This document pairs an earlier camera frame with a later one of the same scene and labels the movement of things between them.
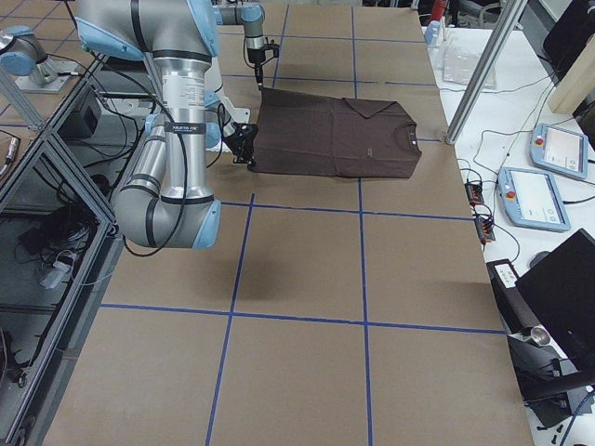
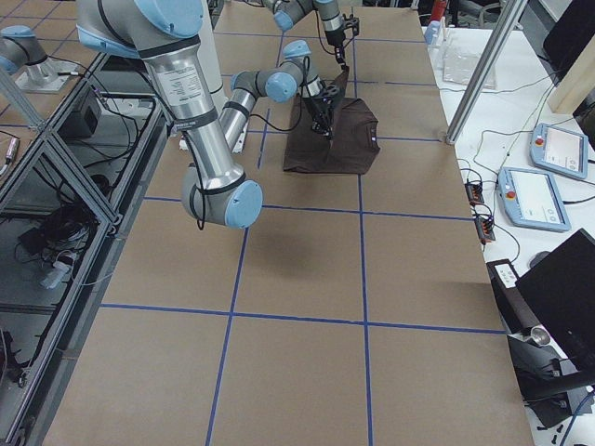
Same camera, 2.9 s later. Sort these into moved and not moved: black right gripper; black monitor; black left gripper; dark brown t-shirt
Moved: black left gripper; black right gripper; dark brown t-shirt
Not moved: black monitor
